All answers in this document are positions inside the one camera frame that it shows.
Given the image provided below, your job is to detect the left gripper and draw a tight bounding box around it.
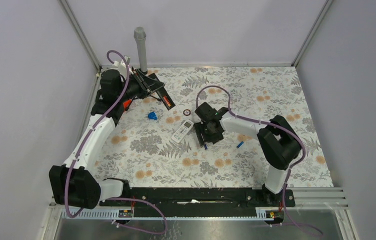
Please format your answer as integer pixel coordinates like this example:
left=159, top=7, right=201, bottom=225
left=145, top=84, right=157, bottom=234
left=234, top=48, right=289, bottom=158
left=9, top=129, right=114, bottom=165
left=117, top=68, right=164, bottom=103

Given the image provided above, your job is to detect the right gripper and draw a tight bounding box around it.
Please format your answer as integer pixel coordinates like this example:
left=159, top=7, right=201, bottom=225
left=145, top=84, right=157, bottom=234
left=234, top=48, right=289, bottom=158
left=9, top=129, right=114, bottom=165
left=193, top=120, right=224, bottom=148

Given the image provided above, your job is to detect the black remote control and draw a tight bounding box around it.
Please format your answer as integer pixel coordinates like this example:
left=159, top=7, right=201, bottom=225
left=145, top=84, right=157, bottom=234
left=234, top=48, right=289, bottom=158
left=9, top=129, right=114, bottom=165
left=156, top=87, right=176, bottom=110

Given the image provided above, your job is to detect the orange red battery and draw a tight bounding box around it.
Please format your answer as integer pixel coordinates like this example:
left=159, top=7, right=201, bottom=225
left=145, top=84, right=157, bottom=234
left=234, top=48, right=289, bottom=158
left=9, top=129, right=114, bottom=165
left=163, top=96, right=170, bottom=104

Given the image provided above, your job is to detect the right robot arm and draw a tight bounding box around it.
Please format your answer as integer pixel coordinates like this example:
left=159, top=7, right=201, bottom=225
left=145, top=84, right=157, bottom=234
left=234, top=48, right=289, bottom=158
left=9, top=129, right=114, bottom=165
left=194, top=102, right=304, bottom=206

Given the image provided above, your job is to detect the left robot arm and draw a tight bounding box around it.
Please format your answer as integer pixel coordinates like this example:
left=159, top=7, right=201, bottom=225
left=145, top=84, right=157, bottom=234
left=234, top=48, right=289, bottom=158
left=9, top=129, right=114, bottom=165
left=49, top=68, right=175, bottom=209

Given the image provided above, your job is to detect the white AC remote control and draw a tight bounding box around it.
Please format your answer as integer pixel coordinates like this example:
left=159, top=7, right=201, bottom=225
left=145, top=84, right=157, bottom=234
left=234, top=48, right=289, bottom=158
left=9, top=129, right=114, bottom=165
left=171, top=120, right=194, bottom=143

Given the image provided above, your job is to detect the poker chip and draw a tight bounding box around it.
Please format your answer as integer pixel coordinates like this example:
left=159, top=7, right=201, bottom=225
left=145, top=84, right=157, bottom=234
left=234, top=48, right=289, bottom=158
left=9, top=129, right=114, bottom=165
left=183, top=109, right=191, bottom=116

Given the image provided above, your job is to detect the blue plastic clip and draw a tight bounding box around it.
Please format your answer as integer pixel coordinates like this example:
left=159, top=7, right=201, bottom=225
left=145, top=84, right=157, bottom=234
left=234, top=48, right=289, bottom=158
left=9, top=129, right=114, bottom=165
left=148, top=112, right=158, bottom=121

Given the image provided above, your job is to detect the orange red cylinder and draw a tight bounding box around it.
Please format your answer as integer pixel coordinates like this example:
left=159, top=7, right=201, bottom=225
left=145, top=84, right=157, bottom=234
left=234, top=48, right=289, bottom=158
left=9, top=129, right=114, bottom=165
left=123, top=99, right=133, bottom=111

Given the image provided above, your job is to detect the light blue battery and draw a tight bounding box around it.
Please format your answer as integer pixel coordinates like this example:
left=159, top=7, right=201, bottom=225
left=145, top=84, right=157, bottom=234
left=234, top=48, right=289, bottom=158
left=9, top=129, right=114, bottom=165
left=236, top=141, right=244, bottom=149

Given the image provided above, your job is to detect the floral table mat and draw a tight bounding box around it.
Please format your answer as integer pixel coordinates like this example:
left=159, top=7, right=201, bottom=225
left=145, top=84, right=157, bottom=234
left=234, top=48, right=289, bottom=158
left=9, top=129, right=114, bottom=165
left=92, top=67, right=333, bottom=188

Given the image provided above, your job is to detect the grey microphone on stand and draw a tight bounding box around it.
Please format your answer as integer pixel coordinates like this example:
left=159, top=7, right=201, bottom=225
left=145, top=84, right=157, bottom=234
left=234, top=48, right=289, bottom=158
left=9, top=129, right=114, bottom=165
left=134, top=26, right=148, bottom=74

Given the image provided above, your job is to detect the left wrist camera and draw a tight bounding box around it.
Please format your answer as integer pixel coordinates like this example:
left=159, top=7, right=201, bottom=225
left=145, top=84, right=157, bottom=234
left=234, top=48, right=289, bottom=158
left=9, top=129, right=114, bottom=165
left=113, top=55, right=131, bottom=78

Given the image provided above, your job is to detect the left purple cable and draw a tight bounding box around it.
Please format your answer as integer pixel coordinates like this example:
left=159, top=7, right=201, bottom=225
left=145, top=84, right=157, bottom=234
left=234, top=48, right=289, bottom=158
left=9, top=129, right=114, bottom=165
left=64, top=49, right=132, bottom=220

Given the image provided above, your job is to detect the purple cable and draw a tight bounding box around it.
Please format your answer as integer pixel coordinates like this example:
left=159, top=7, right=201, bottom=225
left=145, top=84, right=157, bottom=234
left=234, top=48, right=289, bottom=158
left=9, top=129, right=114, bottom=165
left=64, top=49, right=132, bottom=220
left=195, top=85, right=307, bottom=200

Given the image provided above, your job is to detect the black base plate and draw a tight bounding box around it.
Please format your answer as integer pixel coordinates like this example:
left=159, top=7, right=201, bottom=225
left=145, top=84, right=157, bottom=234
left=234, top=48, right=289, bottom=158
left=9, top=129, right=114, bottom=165
left=99, top=187, right=296, bottom=218

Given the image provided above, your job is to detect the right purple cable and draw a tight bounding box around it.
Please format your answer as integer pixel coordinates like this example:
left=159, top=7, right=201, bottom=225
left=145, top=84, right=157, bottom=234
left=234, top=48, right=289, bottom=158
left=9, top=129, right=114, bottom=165
left=195, top=85, right=307, bottom=200

